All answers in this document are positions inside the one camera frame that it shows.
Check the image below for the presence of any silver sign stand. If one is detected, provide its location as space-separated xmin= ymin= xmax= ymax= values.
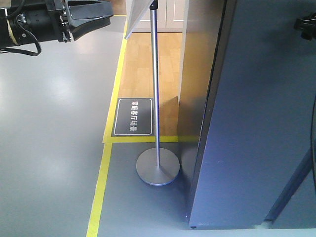
xmin=125 ymin=0 xmax=180 ymax=186

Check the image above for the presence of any blue grey tripod leg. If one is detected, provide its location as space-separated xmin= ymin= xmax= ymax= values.
xmin=264 ymin=148 xmax=313 ymax=223

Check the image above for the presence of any yellow floor tape line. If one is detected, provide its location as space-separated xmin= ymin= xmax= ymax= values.
xmin=85 ymin=13 xmax=198 ymax=237

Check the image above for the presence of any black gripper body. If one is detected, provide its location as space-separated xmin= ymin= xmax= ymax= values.
xmin=45 ymin=0 xmax=72 ymax=42

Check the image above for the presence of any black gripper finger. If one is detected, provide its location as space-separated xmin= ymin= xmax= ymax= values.
xmin=67 ymin=0 xmax=114 ymax=20
xmin=71 ymin=17 xmax=111 ymax=41

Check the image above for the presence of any black clamp at right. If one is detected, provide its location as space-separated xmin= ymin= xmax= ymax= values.
xmin=294 ymin=12 xmax=316 ymax=40

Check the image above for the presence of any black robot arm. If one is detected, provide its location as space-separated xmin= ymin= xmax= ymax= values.
xmin=0 ymin=0 xmax=114 ymax=56

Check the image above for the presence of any dark grey fridge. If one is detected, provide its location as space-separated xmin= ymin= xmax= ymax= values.
xmin=178 ymin=0 xmax=316 ymax=230

